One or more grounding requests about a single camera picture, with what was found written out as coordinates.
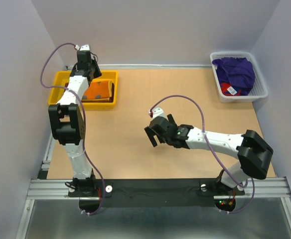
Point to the orange towel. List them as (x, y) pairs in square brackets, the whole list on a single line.
[(98, 90)]

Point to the brown towel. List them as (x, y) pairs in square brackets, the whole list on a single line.
[(113, 92)]

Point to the yellow plastic tray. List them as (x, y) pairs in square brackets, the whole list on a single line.
[(90, 104)]

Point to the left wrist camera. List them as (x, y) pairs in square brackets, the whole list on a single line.
[(85, 47)]

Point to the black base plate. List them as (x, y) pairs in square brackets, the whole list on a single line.
[(204, 192)]

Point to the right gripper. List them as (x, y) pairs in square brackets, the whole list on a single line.
[(151, 134)]

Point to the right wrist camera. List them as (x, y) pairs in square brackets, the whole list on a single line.
[(157, 112)]

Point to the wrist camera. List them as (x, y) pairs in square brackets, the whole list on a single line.
[(157, 112), (85, 47)]

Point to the red blue towel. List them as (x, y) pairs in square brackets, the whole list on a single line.
[(229, 90)]

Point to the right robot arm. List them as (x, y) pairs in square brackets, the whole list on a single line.
[(250, 149)]

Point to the aluminium frame rail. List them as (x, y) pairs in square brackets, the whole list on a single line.
[(44, 189)]

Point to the purple towel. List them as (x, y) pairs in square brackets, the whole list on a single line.
[(238, 72)]

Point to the white plastic basket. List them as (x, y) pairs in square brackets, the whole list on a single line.
[(259, 89)]

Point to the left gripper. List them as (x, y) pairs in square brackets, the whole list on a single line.
[(97, 73)]

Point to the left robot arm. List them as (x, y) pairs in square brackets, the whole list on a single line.
[(68, 125)]

